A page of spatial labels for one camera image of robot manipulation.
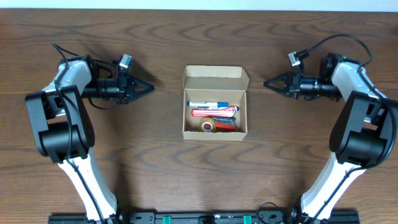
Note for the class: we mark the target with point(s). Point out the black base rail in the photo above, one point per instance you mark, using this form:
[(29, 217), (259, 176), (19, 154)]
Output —
[(268, 216)]

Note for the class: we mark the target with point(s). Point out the yellow tape roll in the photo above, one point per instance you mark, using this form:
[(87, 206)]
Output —
[(208, 125)]

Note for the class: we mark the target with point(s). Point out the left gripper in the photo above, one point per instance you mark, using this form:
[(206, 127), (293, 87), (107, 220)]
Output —
[(124, 88)]

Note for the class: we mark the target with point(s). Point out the black white marker pen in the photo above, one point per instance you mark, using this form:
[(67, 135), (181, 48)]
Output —
[(236, 108)]

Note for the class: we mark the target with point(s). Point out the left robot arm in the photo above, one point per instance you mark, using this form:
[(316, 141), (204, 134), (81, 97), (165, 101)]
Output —
[(63, 130)]

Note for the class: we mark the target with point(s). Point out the red utility knife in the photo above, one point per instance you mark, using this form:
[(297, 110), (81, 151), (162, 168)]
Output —
[(213, 113)]

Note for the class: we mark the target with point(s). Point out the red handled pliers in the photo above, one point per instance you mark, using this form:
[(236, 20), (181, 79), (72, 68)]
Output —
[(228, 124)]

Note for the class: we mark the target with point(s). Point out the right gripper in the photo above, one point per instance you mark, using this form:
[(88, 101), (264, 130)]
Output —
[(294, 87)]

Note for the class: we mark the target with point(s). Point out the open cardboard box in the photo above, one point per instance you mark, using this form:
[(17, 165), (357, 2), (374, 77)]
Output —
[(215, 84)]

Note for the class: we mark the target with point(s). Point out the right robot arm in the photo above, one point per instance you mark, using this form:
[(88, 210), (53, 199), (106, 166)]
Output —
[(362, 137)]

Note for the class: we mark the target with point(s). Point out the blue marker pen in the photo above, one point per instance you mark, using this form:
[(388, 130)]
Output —
[(207, 104)]

